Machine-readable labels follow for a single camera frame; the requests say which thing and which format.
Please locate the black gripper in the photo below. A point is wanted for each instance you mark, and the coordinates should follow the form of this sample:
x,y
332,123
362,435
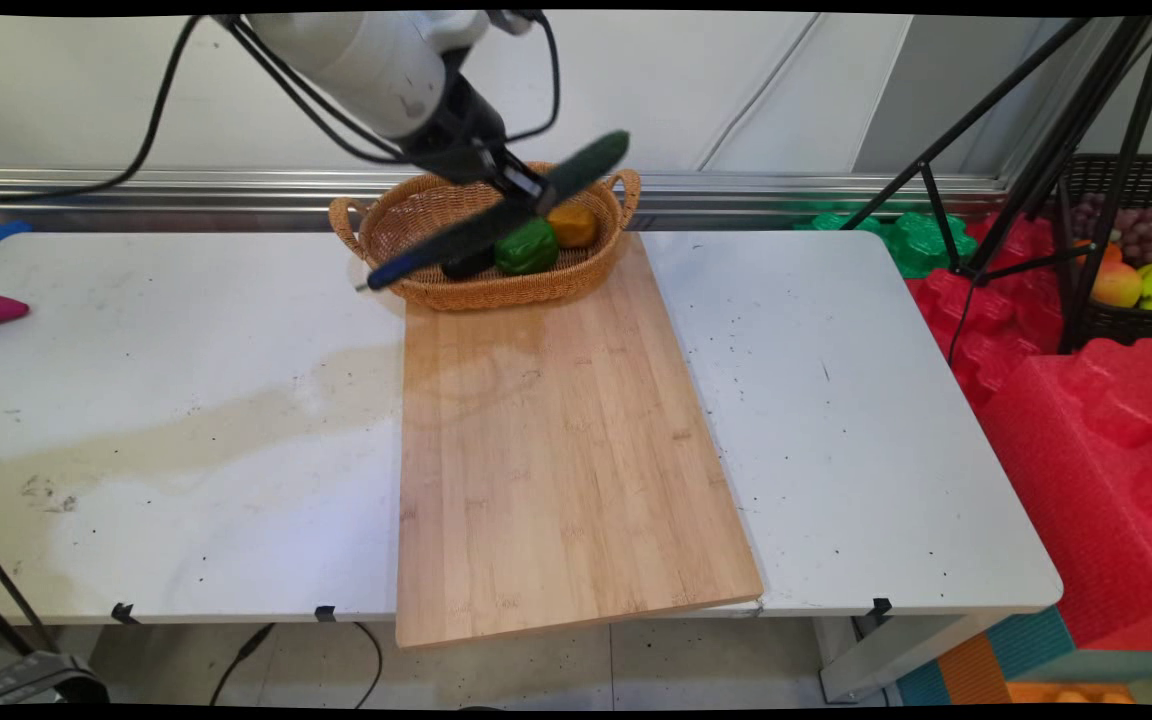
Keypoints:
x,y
456,135

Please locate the dark green cucumber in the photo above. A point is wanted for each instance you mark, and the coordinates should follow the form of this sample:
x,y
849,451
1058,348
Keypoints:
x,y
456,242

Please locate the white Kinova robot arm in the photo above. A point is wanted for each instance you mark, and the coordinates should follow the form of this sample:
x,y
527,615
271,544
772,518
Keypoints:
x,y
366,65

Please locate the green bell pepper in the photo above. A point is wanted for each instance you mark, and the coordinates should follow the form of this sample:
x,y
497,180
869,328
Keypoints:
x,y
528,250

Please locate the orange bell pepper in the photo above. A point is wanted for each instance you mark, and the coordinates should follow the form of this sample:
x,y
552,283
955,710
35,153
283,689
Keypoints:
x,y
576,228

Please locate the dark purple eggplant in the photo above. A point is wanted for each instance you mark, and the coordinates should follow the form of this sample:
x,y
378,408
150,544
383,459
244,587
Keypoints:
x,y
468,266

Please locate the woven wicker basket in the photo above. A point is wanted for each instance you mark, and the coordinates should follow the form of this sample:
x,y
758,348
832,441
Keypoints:
x,y
476,292

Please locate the wooden cutting board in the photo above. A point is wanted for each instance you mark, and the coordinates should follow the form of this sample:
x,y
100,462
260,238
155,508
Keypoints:
x,y
556,450

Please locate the green foam mat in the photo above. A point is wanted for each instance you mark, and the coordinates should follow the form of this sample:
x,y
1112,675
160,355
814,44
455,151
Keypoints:
x,y
916,245

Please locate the black table clip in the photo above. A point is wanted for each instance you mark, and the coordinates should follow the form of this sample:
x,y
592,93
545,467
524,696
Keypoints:
x,y
325,613
881,606
123,612

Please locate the small red foam mat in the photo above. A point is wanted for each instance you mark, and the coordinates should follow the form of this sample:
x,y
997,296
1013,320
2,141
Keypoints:
x,y
986,320

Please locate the black tripod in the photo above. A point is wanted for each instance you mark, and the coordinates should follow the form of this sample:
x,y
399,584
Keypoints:
x,y
1061,140

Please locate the white table leg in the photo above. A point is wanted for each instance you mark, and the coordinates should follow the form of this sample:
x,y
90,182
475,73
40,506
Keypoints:
x,y
886,660

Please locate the orange yellow mango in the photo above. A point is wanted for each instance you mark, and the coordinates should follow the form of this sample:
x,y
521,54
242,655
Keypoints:
x,y
1116,286

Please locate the black plastic crate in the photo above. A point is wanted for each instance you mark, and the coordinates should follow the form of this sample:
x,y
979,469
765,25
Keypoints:
x,y
1126,325

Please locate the purple grape bunch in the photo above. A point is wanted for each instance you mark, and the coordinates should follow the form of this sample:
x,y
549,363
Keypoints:
x,y
1141,232

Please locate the large red foam mat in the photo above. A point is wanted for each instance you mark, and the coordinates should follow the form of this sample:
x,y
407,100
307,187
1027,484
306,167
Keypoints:
x,y
1086,480

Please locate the grey stand base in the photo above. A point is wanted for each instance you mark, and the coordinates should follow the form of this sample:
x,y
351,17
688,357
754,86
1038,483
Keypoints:
x,y
31,680

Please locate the teal orange floor mat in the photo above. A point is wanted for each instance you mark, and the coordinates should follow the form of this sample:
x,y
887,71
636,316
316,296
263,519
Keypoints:
x,y
1026,650

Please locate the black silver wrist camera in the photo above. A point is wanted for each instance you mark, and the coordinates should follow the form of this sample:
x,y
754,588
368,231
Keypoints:
x,y
511,20

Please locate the aluminium wall rail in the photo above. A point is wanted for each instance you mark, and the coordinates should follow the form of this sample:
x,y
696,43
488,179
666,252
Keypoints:
x,y
786,188

